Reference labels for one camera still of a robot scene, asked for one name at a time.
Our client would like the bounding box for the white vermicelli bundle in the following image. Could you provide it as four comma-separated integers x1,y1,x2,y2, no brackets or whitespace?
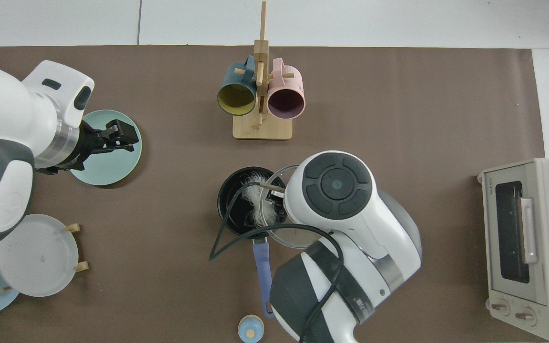
240,171,281,228

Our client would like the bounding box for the glass lid blue knob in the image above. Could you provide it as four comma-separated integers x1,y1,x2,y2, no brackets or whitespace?
259,165,333,249

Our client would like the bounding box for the pale green plate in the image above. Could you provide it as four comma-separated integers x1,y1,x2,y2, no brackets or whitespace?
69,109,142,186

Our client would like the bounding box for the wooden plate rack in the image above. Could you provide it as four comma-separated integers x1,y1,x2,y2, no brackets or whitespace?
0,223,89,292

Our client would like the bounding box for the white frosted plate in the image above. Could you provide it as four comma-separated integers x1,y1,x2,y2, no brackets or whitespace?
0,214,79,298

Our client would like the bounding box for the wooden cup stand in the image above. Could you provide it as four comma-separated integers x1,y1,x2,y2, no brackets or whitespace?
233,1,295,141

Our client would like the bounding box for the pink mug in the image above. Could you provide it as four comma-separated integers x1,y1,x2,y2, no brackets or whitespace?
266,58,306,120

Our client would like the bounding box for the dark teal mug yellow inside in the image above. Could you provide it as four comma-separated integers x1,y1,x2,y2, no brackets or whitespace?
216,55,258,116

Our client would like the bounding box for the small blue round thing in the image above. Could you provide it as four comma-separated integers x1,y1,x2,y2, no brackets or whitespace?
238,315,264,343

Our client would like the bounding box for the brown table cloth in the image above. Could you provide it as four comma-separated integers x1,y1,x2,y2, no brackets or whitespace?
0,45,546,343

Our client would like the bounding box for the black pot lavender handle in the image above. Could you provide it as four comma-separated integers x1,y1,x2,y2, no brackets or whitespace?
217,167,290,319

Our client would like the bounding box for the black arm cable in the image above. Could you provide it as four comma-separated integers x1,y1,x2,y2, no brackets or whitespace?
209,183,345,343

